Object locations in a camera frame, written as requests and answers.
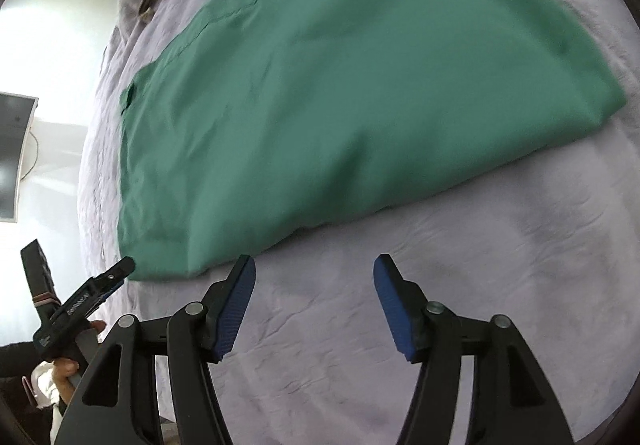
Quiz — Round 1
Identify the wall-mounted monitor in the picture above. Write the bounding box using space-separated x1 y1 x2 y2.
0 93 38 222

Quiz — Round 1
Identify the lavender embossed bed blanket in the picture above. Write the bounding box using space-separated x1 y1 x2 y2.
79 0 640 445

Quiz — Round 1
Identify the green work shirt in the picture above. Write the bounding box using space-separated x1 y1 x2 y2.
117 0 626 281

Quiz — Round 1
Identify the person's left hand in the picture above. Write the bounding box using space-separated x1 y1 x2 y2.
49 318 108 406

